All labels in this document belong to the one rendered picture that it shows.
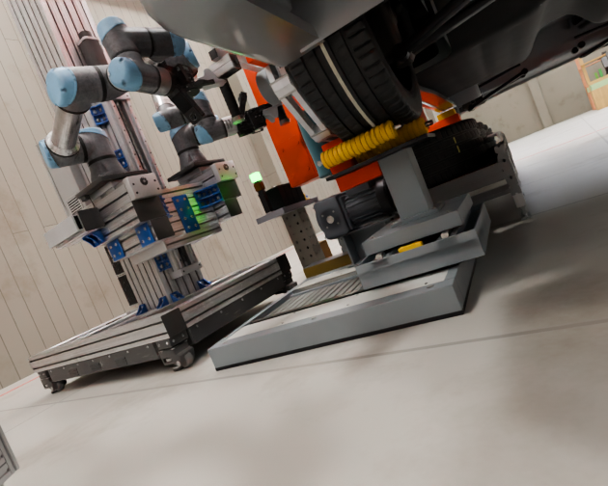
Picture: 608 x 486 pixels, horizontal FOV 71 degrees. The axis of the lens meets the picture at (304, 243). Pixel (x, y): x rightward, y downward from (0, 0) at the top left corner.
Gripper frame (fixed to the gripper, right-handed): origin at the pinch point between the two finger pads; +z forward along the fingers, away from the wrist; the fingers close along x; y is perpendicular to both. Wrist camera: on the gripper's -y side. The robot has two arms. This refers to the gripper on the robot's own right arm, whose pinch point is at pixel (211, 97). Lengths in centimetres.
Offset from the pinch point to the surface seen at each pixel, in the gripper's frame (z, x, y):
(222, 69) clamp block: 6.0, -5.2, 8.0
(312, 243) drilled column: 87, 37, -52
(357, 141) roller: 12.7, -31.3, -35.1
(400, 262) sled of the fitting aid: 5, -28, -73
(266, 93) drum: 20.3, -9.1, -1.3
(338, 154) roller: 12.9, -23.8, -35.2
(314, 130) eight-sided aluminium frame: 13.9, -20.2, -24.1
